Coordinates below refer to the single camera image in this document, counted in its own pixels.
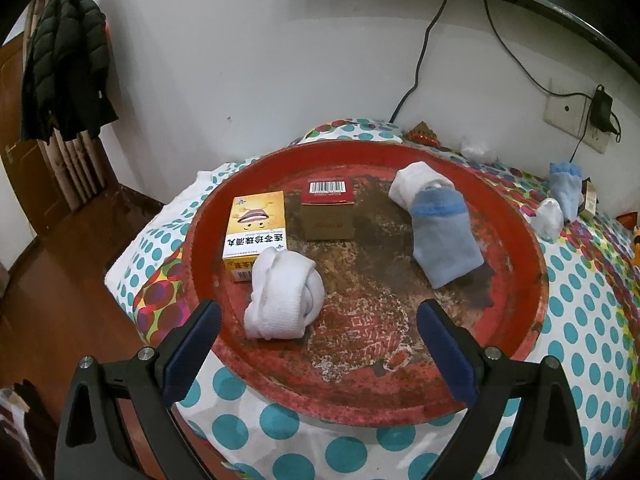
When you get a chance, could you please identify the blue sock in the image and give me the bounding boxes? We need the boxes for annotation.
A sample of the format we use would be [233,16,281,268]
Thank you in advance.
[548,162,582,223]
[410,188,484,289]

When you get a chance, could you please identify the white sock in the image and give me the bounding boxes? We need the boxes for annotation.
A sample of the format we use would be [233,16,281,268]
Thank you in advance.
[529,197,564,243]
[388,160,454,211]
[243,247,326,340]

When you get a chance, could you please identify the yellow medicine box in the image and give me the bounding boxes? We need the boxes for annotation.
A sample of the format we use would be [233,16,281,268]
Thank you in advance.
[221,191,288,283]

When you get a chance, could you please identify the red brown square box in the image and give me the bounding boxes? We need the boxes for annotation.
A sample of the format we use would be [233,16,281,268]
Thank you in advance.
[300,177,355,240]

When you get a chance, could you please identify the tall beige QR box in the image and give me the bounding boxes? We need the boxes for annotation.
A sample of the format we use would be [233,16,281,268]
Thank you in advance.
[578,178,598,220]

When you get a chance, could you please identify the polka dot bed sheet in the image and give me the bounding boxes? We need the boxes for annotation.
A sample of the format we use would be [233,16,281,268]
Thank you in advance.
[105,118,639,479]

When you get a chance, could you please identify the wooden door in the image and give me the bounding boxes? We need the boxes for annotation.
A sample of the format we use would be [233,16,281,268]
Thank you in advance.
[0,32,70,237]

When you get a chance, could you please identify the red round tray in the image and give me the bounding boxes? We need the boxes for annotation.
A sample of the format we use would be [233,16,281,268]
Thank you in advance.
[182,141,549,427]

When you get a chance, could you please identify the white crumpled tissue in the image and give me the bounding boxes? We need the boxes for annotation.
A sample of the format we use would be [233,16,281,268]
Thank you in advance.
[460,136,498,165]

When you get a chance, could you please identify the small red wrapper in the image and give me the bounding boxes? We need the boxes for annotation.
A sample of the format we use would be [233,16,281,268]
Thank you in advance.
[405,122,442,148]

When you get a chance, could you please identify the black power adapter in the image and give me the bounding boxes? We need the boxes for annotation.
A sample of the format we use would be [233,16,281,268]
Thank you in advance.
[589,84,616,133]

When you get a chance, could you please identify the black jacket on hanger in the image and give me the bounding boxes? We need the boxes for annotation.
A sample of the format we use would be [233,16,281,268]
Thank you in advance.
[21,0,118,142]

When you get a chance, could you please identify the white sock by wall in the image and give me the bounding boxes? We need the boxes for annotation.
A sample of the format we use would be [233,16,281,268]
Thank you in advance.
[529,197,564,243]

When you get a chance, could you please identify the blue sock by wall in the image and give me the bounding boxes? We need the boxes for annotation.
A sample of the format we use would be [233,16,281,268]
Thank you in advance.
[548,162,582,223]

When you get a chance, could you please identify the white wall socket plate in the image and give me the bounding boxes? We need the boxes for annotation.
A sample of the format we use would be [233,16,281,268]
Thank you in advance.
[544,80,611,154]

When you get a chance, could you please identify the black power cable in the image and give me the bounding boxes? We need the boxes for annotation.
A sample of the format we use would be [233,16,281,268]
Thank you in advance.
[482,0,597,101]

